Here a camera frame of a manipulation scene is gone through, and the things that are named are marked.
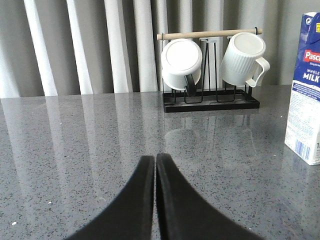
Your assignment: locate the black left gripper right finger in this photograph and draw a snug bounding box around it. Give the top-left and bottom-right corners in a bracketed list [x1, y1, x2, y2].
[156, 153, 261, 240]

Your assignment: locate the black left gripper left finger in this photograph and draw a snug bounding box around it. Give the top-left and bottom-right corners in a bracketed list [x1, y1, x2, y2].
[68, 155, 155, 240]

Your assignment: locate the blue white milk carton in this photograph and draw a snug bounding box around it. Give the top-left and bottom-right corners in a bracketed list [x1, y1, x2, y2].
[284, 12, 320, 165]

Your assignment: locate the black rack with wooden bar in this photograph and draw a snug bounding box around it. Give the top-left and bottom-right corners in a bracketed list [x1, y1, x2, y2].
[157, 29, 260, 113]

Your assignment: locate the white smiley mug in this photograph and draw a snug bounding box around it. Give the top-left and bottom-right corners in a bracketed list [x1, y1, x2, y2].
[161, 38, 203, 97]

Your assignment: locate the white ribbed mug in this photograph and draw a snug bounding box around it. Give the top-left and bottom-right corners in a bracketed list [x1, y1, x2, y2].
[220, 32, 270, 88]

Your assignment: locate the grey white curtain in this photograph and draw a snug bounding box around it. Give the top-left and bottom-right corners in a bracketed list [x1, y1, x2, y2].
[0, 0, 320, 98]

